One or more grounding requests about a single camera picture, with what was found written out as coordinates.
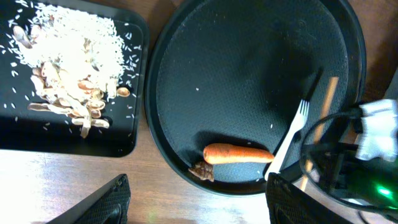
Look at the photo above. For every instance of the white plastic fork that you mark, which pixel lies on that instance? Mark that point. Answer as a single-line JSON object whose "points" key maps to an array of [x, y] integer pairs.
{"points": [[297, 124]]}

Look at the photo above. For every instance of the orange carrot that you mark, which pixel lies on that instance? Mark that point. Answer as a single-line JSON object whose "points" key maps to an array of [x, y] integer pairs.
{"points": [[219, 153]]}

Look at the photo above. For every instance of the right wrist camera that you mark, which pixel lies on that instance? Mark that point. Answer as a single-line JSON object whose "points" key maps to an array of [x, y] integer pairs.
{"points": [[379, 137]]}

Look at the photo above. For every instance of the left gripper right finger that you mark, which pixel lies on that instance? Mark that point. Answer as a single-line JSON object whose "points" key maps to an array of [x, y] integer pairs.
{"points": [[289, 205]]}

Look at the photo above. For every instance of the black round tray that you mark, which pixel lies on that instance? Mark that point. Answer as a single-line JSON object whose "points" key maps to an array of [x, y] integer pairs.
{"points": [[235, 72]]}

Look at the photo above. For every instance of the brown food scrap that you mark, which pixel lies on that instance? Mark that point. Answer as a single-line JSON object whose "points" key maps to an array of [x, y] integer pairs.
{"points": [[203, 170]]}

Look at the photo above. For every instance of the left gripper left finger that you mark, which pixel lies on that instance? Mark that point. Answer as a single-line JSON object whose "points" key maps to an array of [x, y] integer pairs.
{"points": [[108, 205]]}

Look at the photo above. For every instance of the pile of rice and shells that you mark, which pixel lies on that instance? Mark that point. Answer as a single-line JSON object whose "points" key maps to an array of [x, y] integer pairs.
{"points": [[77, 62]]}

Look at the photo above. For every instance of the black rectangular tray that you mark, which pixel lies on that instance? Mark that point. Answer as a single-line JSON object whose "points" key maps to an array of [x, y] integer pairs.
{"points": [[44, 131]]}

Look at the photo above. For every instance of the wooden chopstick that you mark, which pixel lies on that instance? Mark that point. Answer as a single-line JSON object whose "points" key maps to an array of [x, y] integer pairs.
{"points": [[333, 81]]}

